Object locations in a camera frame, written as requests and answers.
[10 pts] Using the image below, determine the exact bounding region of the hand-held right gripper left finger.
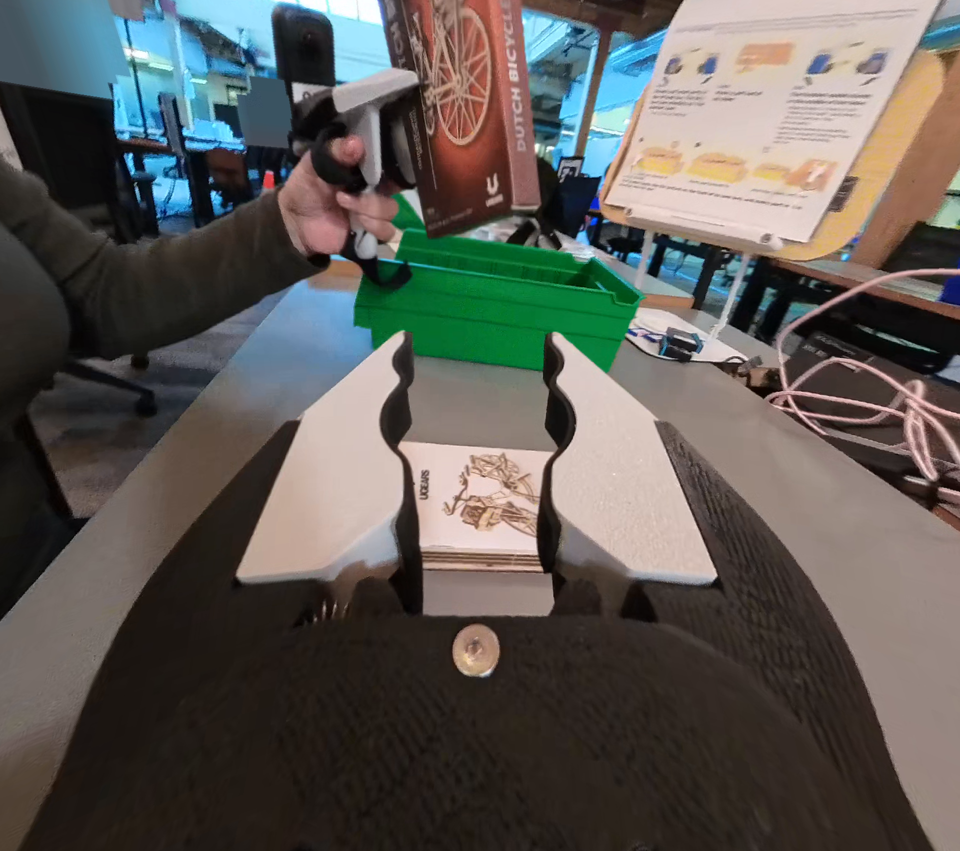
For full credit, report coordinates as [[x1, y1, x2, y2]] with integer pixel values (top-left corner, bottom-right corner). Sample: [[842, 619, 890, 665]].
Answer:
[[234, 331, 425, 586]]

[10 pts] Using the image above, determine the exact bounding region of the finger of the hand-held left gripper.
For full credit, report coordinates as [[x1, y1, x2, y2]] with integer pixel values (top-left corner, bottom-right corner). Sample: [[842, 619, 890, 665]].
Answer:
[[332, 68, 421, 117]]

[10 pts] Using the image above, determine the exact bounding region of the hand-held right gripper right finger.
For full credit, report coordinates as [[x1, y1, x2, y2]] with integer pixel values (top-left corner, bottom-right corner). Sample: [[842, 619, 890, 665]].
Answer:
[[538, 331, 720, 588]]

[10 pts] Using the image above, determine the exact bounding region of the brown model kit box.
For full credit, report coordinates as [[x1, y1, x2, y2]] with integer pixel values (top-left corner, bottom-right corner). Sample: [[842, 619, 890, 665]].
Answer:
[[371, 0, 543, 239]]

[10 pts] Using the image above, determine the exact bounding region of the white instruction booklet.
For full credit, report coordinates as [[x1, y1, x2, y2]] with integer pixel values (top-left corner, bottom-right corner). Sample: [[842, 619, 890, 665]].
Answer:
[[399, 442, 558, 556]]

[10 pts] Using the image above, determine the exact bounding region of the green plastic bin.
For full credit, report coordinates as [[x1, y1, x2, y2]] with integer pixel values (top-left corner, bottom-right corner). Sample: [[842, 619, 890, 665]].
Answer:
[[352, 191, 645, 374]]

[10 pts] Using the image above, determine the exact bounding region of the person's left forearm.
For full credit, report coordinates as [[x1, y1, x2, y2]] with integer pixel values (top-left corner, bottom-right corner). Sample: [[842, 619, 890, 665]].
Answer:
[[0, 157, 331, 363]]

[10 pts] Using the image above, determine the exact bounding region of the person's left hand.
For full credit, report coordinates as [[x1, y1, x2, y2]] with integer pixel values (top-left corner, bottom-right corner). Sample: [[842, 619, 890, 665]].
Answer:
[[277, 134, 404, 261]]

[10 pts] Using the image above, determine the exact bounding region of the small black blue device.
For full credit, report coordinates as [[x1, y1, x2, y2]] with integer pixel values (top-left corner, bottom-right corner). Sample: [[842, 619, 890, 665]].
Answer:
[[658, 328, 706, 363]]

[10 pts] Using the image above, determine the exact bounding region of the black office chair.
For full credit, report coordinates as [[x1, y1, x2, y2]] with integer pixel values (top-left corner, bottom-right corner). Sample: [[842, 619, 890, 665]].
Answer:
[[0, 82, 160, 419]]

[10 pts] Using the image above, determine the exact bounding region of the black case with label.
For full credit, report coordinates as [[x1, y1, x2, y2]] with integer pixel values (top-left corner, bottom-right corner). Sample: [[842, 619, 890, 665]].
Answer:
[[780, 322, 960, 492]]

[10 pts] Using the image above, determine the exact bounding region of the wooden board stand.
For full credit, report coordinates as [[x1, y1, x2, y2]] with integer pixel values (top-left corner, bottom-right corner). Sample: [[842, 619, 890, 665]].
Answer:
[[596, 0, 960, 359]]

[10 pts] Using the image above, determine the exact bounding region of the printed instruction sheet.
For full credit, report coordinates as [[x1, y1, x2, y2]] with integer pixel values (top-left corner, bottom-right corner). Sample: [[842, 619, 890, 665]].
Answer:
[[603, 0, 960, 243]]

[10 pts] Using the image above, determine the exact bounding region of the pink cable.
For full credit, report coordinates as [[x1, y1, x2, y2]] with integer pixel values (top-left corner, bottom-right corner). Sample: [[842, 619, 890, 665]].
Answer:
[[765, 266, 960, 485]]

